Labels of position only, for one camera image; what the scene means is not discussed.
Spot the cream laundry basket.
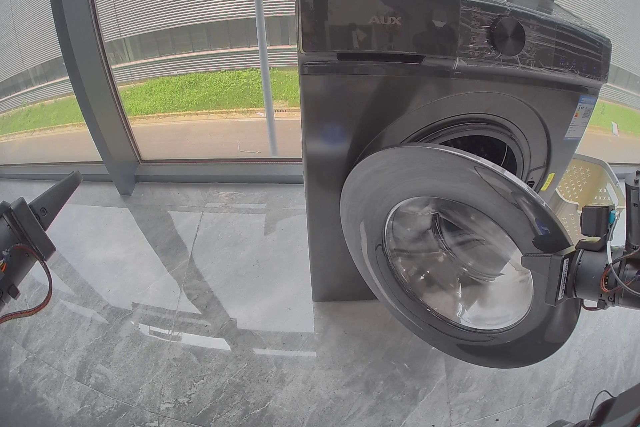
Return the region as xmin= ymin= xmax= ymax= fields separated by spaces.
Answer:
xmin=554 ymin=154 xmax=627 ymax=252

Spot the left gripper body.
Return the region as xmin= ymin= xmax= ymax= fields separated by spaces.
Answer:
xmin=0 ymin=197 xmax=57 ymax=287

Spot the window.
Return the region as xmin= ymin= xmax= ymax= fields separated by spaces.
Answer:
xmin=0 ymin=0 xmax=640 ymax=196

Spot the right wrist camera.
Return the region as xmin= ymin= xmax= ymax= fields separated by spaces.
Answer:
xmin=575 ymin=204 xmax=615 ymax=254

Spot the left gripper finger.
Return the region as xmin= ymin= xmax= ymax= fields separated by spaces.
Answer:
xmin=30 ymin=171 xmax=83 ymax=232

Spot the washing machine door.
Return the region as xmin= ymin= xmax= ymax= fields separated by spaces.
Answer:
xmin=339 ymin=144 xmax=584 ymax=369

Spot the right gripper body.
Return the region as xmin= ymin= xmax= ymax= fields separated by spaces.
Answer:
xmin=521 ymin=249 xmax=611 ymax=312

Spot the grey washing machine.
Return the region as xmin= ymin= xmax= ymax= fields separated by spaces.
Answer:
xmin=295 ymin=0 xmax=613 ymax=303

